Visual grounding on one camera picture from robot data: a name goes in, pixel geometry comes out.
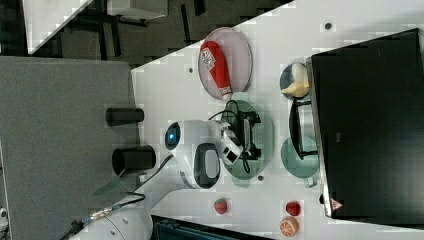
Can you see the green plastic strainer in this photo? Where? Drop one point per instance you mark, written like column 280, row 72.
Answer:
column 244, row 171

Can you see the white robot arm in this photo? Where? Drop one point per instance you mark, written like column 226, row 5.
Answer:
column 197, row 149

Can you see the black toaster oven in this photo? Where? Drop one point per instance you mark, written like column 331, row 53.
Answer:
column 367, row 102

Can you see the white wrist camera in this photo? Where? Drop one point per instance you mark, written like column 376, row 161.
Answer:
column 230, row 149

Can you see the grey round plate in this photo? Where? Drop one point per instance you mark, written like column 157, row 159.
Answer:
column 237, row 53

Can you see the red plush ketchup bottle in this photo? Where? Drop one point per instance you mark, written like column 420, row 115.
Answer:
column 214, row 60

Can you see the mint green mug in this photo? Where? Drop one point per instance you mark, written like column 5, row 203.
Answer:
column 306, row 168

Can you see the blue cup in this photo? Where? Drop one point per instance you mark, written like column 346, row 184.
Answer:
column 286, row 80

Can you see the yellow plush banana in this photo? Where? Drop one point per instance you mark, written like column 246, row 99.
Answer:
column 298, row 83

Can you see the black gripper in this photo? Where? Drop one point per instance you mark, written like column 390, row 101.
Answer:
column 247, row 120

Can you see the green plastic spatula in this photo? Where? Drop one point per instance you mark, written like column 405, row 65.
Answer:
column 115, row 185

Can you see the blue crate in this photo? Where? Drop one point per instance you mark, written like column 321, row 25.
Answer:
column 171, row 229

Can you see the red plush strawberry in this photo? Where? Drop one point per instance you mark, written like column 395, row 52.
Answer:
column 220, row 206

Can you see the orange plush slice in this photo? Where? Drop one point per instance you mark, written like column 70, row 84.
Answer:
column 289, row 226

